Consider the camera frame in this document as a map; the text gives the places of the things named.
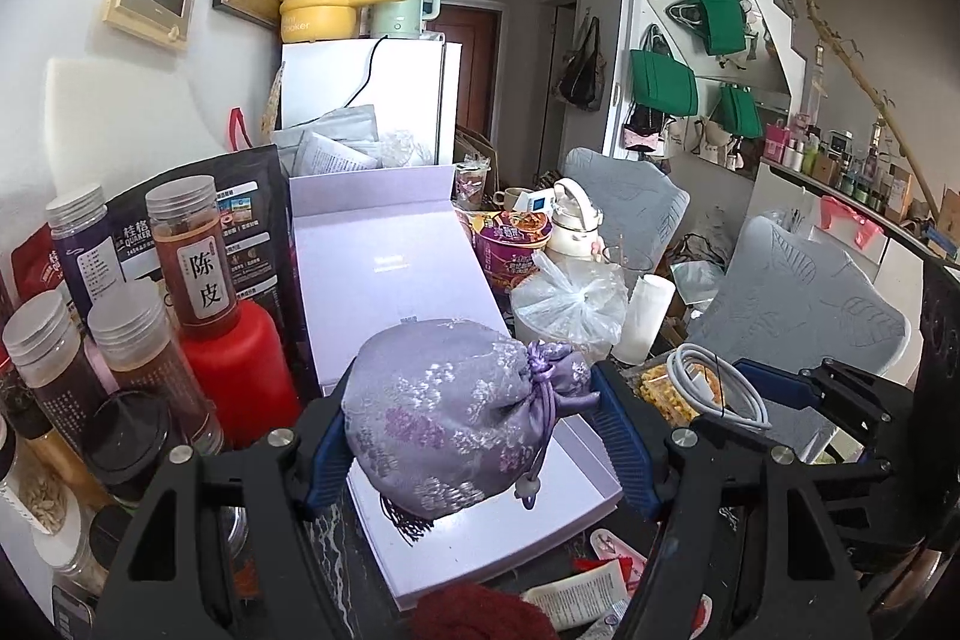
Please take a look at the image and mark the grey foil packet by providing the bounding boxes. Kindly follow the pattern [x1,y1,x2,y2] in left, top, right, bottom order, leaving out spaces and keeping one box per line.
[272,104,377,150]
[289,128,381,178]

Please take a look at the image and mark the white foam sheet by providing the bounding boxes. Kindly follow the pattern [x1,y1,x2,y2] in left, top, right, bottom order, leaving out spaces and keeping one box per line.
[45,56,220,193]

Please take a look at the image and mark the black power cord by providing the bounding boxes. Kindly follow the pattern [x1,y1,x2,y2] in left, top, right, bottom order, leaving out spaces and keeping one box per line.
[343,36,392,110]

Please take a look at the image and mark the white paper roll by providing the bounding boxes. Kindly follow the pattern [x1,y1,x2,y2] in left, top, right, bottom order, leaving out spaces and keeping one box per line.
[613,272,677,365]

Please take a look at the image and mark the red canister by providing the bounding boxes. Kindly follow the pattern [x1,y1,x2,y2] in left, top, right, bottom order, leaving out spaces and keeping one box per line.
[180,302,302,450]

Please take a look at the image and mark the purple brocade drawstring pouch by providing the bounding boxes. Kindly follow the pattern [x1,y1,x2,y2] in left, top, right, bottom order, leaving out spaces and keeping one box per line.
[341,317,601,525]

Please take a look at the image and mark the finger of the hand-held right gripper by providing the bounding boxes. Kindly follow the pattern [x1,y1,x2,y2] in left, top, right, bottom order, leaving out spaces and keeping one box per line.
[733,355,912,461]
[814,452,897,498]

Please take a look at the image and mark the black hanging bag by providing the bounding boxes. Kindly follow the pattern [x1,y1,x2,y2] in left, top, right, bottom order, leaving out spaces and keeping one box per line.
[558,16,605,113]

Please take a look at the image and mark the black oat bag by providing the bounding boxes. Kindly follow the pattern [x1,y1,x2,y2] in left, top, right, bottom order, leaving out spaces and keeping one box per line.
[105,143,295,341]

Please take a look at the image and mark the yellow electric cooker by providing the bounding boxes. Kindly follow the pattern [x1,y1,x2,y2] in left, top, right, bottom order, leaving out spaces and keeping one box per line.
[280,0,411,46]

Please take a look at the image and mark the black lid spice bottle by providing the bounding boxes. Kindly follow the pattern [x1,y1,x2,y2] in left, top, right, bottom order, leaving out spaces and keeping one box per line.
[84,503,137,572]

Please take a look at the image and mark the clear jar of pale seeds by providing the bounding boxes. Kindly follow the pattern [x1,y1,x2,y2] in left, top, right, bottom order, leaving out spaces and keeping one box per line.
[0,449,85,567]

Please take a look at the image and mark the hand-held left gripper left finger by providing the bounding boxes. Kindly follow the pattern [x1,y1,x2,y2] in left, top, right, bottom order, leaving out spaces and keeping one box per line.
[94,366,361,640]

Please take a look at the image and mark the pink bag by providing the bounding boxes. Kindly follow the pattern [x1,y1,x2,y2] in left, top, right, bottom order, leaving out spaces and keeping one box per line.
[816,194,887,253]

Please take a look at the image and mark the dark label clear jar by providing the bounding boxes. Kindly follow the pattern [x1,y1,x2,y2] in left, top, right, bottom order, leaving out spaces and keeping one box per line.
[2,291,113,440]

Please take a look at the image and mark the row of cosmetic bottles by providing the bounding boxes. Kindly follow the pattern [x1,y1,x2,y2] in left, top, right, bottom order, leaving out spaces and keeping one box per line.
[763,115,942,223]

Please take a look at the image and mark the white label brown jar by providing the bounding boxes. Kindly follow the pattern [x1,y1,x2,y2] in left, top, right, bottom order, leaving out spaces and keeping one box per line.
[145,175,242,342]

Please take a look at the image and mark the dark red fuzzy scrunchie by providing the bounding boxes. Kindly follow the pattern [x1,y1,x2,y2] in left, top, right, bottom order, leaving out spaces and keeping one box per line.
[412,582,542,640]

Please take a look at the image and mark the white squeeze tube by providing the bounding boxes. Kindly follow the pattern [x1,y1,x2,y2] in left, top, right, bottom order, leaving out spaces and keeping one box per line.
[521,557,632,620]

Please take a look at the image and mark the bamboo pole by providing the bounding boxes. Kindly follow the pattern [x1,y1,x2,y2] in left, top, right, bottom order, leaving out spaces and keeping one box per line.
[786,0,940,208]

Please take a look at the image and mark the white cable coil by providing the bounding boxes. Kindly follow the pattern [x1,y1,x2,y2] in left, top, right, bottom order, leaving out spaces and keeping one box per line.
[666,344,773,429]

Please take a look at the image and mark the shallow lavender gift box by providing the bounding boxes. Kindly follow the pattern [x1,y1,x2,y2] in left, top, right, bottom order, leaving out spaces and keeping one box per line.
[345,419,623,612]

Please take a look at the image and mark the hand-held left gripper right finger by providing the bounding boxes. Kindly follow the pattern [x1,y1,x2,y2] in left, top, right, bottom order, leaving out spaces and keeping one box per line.
[591,362,875,640]

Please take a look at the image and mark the purple instant noodle cup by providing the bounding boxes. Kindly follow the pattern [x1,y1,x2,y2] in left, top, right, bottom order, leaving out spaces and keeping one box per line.
[469,209,554,298]

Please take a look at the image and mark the white refrigerator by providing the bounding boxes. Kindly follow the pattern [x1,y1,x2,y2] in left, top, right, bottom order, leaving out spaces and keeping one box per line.
[280,34,464,169]

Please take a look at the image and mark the dark purple label jar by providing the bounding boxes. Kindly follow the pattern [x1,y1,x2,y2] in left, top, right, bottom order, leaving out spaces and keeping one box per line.
[45,184,127,313]

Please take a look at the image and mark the yellow snack bag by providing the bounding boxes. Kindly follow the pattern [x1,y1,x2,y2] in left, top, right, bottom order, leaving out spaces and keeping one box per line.
[621,361,730,425]

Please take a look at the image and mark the green tote bag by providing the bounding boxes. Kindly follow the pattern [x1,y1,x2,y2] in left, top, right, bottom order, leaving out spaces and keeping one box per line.
[694,0,749,53]
[712,83,765,140]
[628,47,701,118]

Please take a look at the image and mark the pale green electric kettle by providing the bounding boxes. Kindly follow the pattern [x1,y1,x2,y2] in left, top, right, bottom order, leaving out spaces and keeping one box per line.
[373,0,444,41]

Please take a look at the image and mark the brown door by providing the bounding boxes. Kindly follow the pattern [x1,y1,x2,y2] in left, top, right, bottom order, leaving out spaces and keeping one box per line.
[439,2,500,145]

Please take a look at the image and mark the white thermos bottle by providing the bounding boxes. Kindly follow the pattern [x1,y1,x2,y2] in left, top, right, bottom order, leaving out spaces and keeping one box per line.
[543,178,605,263]

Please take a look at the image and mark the clear jar brown contents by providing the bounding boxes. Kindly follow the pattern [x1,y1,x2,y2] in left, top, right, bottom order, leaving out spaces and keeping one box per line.
[85,278,226,455]

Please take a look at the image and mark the clear plastic bag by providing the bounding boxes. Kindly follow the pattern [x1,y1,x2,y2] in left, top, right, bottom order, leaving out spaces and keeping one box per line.
[510,250,631,362]

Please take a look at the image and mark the grey leaf pattern chair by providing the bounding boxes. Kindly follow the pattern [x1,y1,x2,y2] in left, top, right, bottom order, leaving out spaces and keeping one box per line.
[686,215,913,465]
[562,148,691,272]

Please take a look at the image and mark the red and white sachet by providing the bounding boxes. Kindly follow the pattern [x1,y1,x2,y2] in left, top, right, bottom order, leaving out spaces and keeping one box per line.
[587,526,647,570]

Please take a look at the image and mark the large lavender gift box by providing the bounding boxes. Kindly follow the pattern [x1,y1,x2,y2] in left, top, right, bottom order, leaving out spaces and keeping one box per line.
[287,164,512,397]

